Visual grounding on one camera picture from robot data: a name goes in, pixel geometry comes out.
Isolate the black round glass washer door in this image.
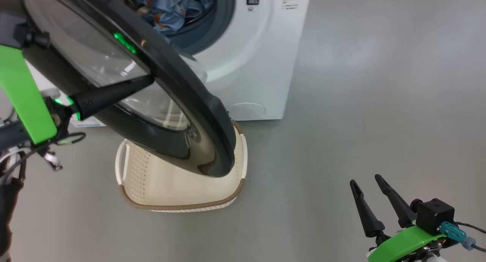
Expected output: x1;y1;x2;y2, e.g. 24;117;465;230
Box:
23;0;237;178

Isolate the cream basket with brown rim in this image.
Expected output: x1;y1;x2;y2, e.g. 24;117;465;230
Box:
115;120;248;213

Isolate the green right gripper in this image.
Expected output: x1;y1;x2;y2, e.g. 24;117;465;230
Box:
349;174;447;262

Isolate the blue cartoon print garment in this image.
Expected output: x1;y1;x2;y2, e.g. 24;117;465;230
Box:
146;0;217;35

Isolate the round white filter cover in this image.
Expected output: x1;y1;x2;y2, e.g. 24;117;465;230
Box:
228;103;266;120

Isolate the blue energy label sticker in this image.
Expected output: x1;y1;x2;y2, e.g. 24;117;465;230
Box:
70;116;107;128

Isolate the teal right camera connector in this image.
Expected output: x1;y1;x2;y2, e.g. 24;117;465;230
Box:
440;221;477;250

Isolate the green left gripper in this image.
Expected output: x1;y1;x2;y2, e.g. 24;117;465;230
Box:
0;45;154;145

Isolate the thin right arm cable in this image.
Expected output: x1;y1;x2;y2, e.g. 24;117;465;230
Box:
454;221;486;253

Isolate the thin arm cable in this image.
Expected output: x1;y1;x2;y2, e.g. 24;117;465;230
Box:
0;131;87;179
454;221;486;253

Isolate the white front-load washing machine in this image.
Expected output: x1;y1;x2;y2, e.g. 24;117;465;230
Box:
27;0;312;121

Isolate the thin left arm cable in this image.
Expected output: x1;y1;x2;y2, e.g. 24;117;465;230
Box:
0;131;87;179

